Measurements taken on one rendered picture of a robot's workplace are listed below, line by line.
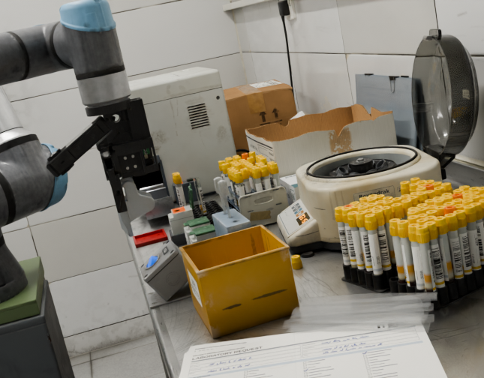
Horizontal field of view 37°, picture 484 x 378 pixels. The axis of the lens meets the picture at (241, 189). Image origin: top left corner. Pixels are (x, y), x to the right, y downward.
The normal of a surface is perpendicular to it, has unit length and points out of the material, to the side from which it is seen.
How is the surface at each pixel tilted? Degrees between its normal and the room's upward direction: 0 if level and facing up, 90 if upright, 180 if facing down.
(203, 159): 90
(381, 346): 1
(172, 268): 90
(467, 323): 0
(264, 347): 0
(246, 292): 90
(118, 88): 90
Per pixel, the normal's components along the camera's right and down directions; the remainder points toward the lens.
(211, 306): 0.26, 0.18
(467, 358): -0.20, -0.95
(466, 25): -0.95, 0.25
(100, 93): 0.05, 0.24
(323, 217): -0.65, 0.30
